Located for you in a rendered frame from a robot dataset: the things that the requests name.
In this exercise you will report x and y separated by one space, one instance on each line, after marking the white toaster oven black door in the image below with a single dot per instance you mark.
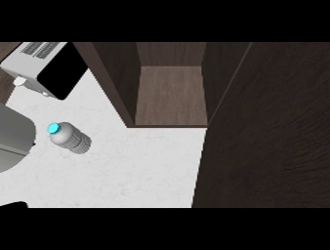
39 66

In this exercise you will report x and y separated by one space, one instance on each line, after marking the dark wooden cabinet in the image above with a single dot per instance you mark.
169 94

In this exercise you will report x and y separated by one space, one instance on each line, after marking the clear water bottle blue cap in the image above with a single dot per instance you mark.
70 138

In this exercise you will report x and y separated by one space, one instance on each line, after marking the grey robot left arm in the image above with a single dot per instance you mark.
1 136

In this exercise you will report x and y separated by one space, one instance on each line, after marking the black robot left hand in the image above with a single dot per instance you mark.
13 205

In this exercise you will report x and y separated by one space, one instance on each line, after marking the dark wooden cabinet door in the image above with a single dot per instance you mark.
276 130

